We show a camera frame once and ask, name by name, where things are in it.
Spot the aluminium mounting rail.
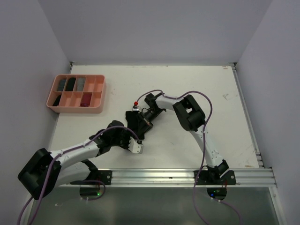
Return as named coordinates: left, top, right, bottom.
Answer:
left=55, top=168, right=277, bottom=188

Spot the dark red rolled underwear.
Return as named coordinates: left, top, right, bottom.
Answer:
left=80, top=93, right=92, bottom=107

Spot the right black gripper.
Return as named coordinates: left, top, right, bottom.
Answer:
left=137, top=108, right=165, bottom=137

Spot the grey striped rolled underwear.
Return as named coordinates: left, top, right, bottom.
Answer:
left=57, top=78, right=67, bottom=91

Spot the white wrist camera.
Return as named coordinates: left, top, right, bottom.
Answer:
left=128, top=137, right=143, bottom=154
left=132, top=101, right=140, bottom=112

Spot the pink divided organizer tray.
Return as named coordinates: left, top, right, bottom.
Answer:
left=46, top=74, right=106, bottom=114

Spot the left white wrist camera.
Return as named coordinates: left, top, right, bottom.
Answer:
left=128, top=137, right=143, bottom=154

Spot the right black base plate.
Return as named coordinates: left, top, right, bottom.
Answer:
left=194, top=167, right=237, bottom=185

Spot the grey striped underwear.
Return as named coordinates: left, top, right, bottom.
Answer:
left=76, top=77, right=86, bottom=91
left=57, top=78, right=67, bottom=91

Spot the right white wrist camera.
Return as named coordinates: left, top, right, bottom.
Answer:
left=132, top=101, right=140, bottom=112

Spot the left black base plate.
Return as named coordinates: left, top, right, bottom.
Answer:
left=70, top=170, right=113, bottom=185

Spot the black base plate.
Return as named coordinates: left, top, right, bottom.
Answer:
left=194, top=167, right=237, bottom=185
left=70, top=170, right=113, bottom=185

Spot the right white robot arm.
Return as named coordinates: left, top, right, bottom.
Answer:
left=138, top=90, right=229, bottom=184

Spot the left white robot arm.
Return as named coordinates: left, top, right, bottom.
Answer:
left=17, top=120, right=141, bottom=200

